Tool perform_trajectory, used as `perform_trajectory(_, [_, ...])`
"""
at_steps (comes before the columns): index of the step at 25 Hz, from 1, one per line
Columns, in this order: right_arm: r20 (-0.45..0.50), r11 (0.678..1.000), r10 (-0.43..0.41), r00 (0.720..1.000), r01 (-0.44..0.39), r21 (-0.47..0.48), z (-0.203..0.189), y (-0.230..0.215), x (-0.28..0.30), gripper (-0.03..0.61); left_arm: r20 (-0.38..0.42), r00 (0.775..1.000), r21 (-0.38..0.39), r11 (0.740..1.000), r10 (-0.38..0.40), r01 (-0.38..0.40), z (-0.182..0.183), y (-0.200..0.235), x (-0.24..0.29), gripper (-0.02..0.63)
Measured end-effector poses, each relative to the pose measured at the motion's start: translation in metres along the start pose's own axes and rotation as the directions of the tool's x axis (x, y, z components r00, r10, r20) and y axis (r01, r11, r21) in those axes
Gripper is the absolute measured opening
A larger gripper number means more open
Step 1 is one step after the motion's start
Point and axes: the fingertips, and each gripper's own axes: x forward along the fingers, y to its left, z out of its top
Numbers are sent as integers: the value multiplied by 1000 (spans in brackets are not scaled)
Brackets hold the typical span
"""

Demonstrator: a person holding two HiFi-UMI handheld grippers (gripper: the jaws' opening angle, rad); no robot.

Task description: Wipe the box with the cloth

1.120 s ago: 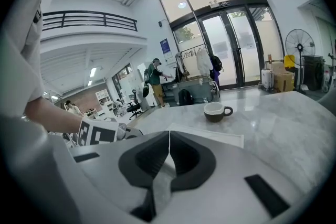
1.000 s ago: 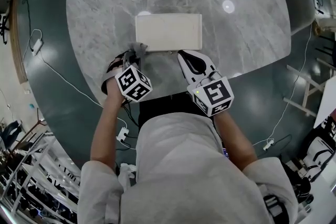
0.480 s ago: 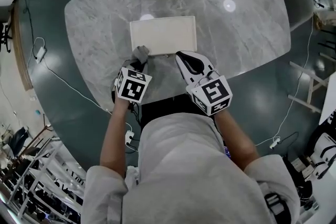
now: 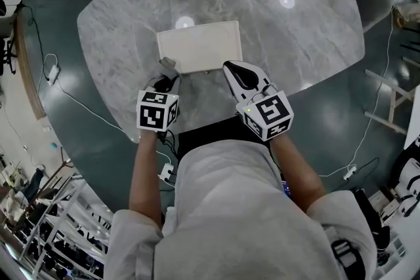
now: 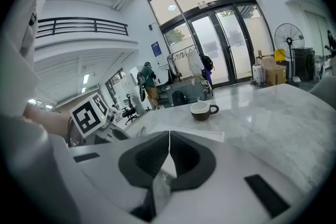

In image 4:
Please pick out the person's light grey shirt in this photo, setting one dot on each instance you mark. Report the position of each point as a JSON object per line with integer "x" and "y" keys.
{"x": 236, "y": 223}

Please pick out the person's left forearm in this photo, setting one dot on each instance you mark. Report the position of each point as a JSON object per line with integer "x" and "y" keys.
{"x": 146, "y": 173}

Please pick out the white and black machine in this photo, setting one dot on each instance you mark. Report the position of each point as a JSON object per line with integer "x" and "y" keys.
{"x": 408, "y": 187}

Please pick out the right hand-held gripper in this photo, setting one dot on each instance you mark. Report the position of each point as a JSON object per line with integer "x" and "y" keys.
{"x": 267, "y": 114}

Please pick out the white power strip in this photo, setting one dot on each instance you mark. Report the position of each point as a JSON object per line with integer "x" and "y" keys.
{"x": 53, "y": 74}
{"x": 166, "y": 171}
{"x": 349, "y": 172}

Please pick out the light wooden frame stand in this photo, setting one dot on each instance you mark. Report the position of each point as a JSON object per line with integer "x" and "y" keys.
{"x": 392, "y": 98}

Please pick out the curved wooden board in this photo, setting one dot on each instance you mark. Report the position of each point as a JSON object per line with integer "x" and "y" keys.
{"x": 29, "y": 75}

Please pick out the white metal shelf rack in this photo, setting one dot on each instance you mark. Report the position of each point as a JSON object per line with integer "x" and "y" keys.
{"x": 62, "y": 223}

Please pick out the person's black trousers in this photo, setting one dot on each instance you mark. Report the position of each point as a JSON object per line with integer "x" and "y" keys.
{"x": 210, "y": 134}

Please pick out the white box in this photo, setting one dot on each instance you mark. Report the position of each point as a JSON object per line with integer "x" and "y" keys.
{"x": 200, "y": 47}

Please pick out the person's right forearm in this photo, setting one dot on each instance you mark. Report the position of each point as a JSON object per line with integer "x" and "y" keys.
{"x": 295, "y": 173}

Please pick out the brown paper bag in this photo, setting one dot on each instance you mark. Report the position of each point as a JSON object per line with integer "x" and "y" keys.
{"x": 406, "y": 17}

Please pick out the dark wooden coat stand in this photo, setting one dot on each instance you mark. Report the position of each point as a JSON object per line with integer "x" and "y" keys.
{"x": 49, "y": 182}

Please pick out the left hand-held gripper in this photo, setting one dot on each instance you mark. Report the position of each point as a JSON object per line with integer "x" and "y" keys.
{"x": 154, "y": 113}

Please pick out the grey cloth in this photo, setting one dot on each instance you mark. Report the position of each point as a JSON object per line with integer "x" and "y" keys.
{"x": 168, "y": 63}

